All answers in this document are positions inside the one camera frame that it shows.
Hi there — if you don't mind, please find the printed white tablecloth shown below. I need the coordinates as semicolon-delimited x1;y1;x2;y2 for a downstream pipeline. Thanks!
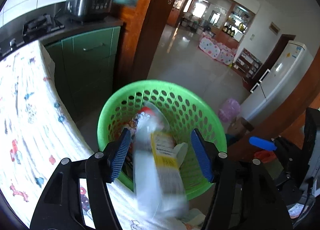
0;40;201;230

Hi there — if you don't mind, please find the green kitchen cabinet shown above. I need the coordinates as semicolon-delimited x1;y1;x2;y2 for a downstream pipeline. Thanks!
45;26;120;120

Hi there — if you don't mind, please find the pink plastic bag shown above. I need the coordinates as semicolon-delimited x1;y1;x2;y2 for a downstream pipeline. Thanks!
218;98;241;122

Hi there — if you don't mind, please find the black gas stove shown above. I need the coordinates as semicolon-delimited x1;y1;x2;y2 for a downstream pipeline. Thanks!
1;14;65;59

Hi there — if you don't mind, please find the wooden shelf rack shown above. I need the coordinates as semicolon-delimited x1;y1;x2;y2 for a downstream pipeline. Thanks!
232;48;262;81

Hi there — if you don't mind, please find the green plastic basket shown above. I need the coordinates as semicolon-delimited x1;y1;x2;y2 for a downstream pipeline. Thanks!
96;79;228;201

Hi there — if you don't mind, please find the polka dot play tent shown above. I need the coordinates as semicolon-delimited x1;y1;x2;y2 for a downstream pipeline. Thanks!
199;36;236;66

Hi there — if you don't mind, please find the white refrigerator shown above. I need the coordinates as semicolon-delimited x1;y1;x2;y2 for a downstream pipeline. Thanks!
239;41;314;126

